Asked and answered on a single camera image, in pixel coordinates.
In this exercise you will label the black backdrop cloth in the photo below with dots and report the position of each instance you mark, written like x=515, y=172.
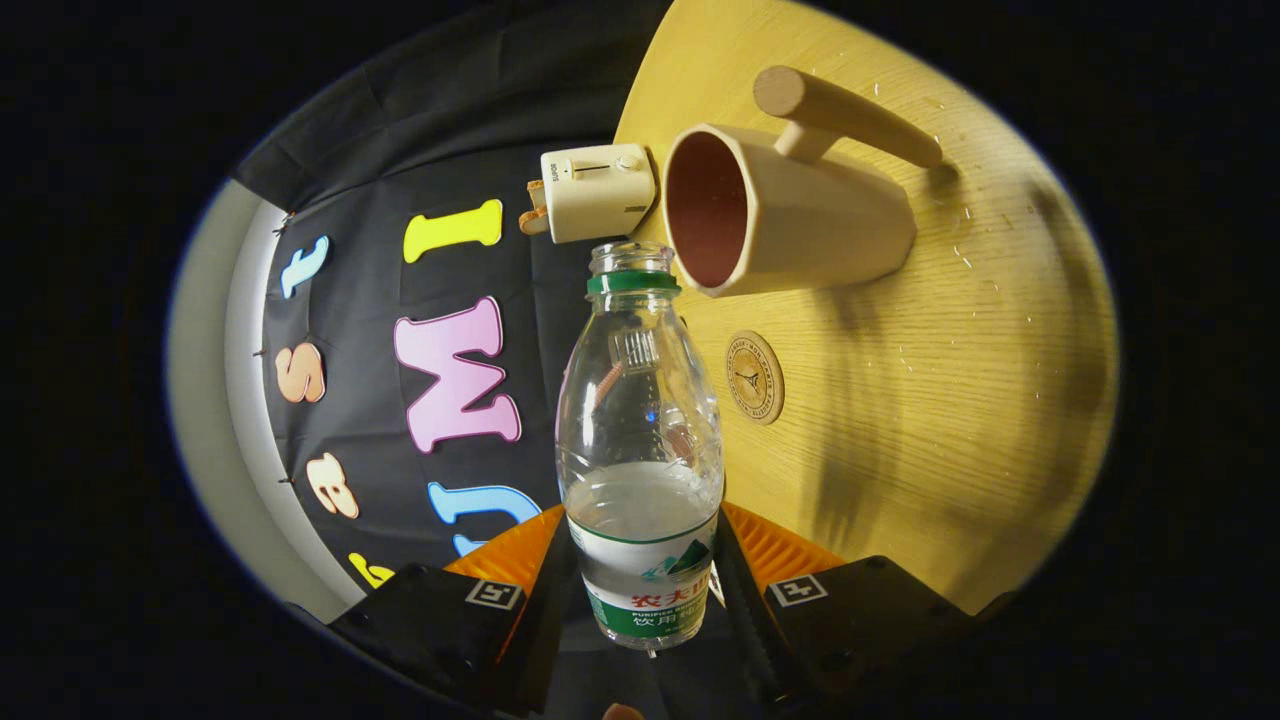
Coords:
x=370, y=280

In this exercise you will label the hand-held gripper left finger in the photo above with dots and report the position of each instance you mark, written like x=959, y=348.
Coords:
x=430, y=620

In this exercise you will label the clear plastic juice bottle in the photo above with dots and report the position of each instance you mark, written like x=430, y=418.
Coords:
x=640, y=540

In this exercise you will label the round wooden coaster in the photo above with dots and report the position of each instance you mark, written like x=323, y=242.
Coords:
x=755, y=377

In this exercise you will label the toast slice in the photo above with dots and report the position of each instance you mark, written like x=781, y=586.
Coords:
x=535, y=212

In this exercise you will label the cream toaster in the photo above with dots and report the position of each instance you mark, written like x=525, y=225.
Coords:
x=600, y=195

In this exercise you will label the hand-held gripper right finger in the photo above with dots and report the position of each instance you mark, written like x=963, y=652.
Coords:
x=860, y=620

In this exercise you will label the wooden table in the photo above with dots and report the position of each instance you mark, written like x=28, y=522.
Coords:
x=950, y=400

